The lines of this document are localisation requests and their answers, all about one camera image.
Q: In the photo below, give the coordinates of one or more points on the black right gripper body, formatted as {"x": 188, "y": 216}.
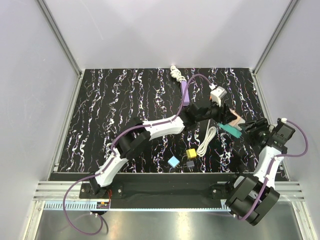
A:
{"x": 262, "y": 130}

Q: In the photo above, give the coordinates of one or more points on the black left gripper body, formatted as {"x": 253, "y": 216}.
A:
{"x": 214, "y": 112}

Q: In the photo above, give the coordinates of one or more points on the pink cube plug adapter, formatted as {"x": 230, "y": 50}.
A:
{"x": 236, "y": 123}

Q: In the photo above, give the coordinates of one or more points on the teal triangular power strip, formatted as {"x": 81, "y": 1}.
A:
{"x": 231, "y": 130}

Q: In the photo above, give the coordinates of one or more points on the purple power strip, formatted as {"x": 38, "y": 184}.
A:
{"x": 185, "y": 93}

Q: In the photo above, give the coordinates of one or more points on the yellow cube plug adapter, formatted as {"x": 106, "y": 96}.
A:
{"x": 191, "y": 153}

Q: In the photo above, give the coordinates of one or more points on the grey cube plug adapter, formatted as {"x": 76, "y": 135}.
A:
{"x": 190, "y": 164}

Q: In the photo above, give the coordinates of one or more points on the blue cube plug adapter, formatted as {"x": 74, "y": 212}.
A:
{"x": 173, "y": 162}

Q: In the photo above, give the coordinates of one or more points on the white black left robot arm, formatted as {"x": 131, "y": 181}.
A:
{"x": 131, "y": 142}

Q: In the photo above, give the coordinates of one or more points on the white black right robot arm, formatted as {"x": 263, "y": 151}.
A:
{"x": 262, "y": 170}

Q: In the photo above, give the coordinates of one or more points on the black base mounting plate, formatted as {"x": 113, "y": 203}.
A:
{"x": 285, "y": 188}

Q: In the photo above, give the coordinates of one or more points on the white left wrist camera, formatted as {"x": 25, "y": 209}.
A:
{"x": 217, "y": 94}

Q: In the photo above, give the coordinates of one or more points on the aluminium frame post right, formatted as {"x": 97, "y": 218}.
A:
{"x": 275, "y": 35}

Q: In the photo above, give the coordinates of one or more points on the aluminium frame post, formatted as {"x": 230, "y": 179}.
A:
{"x": 275, "y": 35}
{"x": 58, "y": 35}

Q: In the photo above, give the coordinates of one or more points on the aluminium frame post left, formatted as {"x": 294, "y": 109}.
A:
{"x": 58, "y": 35}

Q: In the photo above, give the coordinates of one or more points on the white cable duct strip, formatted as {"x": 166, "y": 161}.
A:
{"x": 149, "y": 206}

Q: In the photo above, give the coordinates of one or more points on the aluminium front rail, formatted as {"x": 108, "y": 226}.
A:
{"x": 56, "y": 190}

